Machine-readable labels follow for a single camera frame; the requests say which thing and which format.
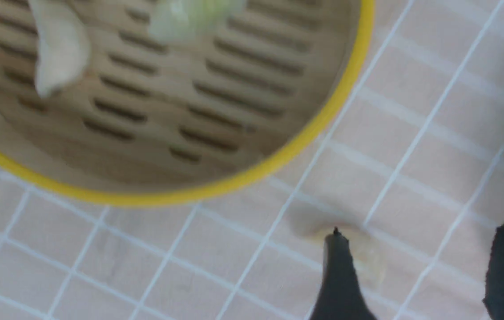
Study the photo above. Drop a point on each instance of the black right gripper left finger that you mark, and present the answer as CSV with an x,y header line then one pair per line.
x,y
339,297

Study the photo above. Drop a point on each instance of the white dumpling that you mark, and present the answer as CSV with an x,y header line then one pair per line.
x,y
369,261
64,48

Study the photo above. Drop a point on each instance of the green dumpling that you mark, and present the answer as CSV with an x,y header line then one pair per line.
x,y
173,21

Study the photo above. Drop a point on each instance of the bamboo steamer tray yellow rim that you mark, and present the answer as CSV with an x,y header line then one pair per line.
x,y
151,123

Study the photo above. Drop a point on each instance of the checkered beige tablecloth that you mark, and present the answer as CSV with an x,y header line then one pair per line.
x,y
416,156

